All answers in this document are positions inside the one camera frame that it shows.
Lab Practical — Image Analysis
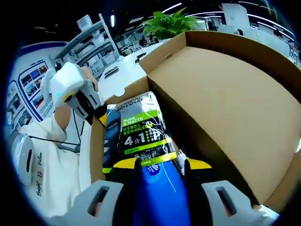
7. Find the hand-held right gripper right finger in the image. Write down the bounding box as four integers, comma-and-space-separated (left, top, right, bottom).
183, 158, 261, 226

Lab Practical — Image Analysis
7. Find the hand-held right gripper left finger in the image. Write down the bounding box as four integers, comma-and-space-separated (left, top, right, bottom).
68, 158, 142, 226

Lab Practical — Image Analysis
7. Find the black green soft pouch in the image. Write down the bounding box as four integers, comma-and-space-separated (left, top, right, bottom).
102, 91, 179, 174

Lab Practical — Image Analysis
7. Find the blue soft tissue packet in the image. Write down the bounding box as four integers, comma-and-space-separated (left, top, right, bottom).
138, 162, 191, 226

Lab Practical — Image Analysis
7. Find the brown cardboard shoe box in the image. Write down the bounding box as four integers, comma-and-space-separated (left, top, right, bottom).
90, 30, 301, 214

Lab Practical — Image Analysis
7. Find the person's left hand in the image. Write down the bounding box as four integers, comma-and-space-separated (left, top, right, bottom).
85, 70, 98, 92

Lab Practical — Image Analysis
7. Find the person in white shirt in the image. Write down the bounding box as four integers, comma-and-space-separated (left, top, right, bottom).
14, 115, 95, 219

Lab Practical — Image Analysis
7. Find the grey metal shelf rack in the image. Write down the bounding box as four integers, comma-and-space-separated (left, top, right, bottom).
55, 13, 123, 78

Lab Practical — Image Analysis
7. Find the white storage bin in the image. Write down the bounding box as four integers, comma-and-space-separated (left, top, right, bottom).
77, 14, 93, 31

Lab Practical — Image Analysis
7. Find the white chest device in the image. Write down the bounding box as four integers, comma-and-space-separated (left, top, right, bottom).
10, 133, 33, 186

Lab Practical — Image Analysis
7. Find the green plant in white pot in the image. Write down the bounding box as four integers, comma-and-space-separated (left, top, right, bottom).
142, 7, 200, 44

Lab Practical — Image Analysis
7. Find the long curved ceiling light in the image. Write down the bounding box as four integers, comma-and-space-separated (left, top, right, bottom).
246, 14, 296, 36

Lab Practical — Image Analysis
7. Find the black cable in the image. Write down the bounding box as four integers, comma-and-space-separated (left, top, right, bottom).
28, 110, 87, 151

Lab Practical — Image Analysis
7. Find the blue white wall poster board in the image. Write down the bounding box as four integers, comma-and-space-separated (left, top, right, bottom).
7, 60, 56, 132

